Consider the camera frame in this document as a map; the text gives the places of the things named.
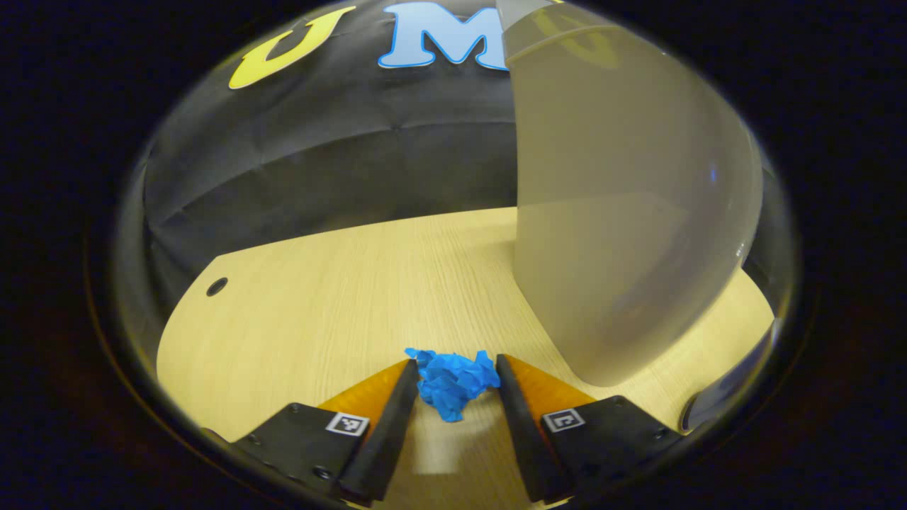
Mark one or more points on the white desktop garbage bin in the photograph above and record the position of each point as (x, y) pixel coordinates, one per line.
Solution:
(623, 212)

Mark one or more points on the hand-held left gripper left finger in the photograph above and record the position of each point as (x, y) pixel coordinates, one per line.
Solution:
(393, 432)

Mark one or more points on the black backdrop cloth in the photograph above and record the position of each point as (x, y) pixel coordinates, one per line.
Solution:
(340, 156)

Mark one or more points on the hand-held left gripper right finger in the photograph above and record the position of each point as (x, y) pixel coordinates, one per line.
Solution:
(521, 432)

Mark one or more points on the blue paper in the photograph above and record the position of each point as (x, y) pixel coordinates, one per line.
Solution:
(453, 382)

